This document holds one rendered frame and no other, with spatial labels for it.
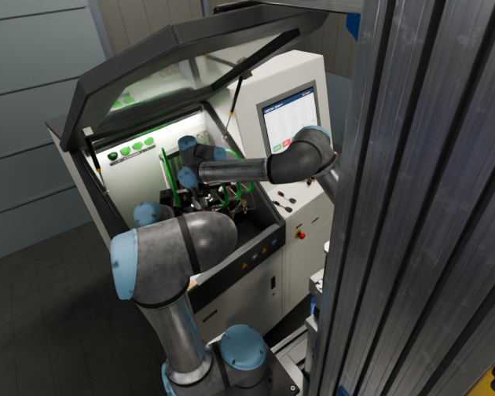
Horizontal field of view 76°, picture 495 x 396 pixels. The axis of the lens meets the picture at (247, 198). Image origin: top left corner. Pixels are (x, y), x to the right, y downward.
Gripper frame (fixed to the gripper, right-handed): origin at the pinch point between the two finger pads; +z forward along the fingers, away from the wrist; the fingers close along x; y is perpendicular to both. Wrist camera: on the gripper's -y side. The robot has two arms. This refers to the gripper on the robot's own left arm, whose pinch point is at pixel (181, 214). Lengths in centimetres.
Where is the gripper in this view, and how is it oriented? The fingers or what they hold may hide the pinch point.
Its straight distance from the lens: 130.3
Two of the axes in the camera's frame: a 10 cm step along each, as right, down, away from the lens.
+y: 2.8, 9.5, -1.4
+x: 9.5, -2.9, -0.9
